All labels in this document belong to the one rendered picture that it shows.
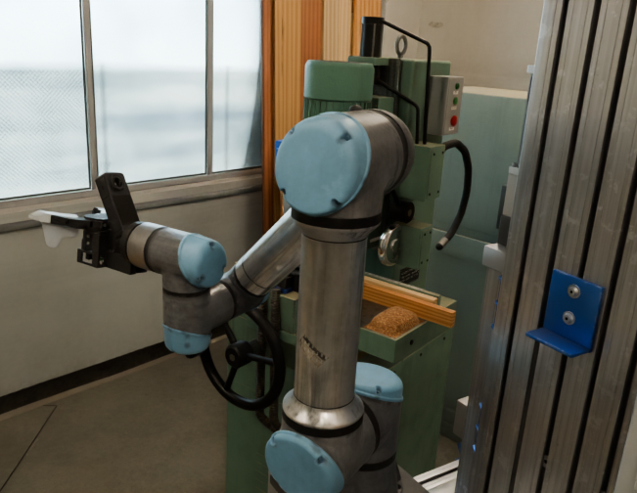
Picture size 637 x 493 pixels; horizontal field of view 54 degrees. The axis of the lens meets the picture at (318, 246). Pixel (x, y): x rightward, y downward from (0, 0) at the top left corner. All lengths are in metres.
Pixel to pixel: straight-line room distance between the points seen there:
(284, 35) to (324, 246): 2.48
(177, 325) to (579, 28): 0.69
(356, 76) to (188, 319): 0.82
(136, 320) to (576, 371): 2.48
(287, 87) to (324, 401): 2.49
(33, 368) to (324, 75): 1.90
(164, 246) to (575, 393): 0.61
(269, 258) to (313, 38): 2.47
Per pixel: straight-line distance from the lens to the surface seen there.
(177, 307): 0.99
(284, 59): 3.20
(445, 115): 1.82
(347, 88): 1.58
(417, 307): 1.62
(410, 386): 1.92
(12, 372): 2.93
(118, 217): 1.07
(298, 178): 0.75
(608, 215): 0.83
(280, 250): 0.99
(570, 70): 0.86
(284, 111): 3.21
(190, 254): 0.95
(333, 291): 0.80
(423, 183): 1.74
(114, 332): 3.08
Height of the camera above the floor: 1.54
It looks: 18 degrees down
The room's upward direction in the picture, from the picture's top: 3 degrees clockwise
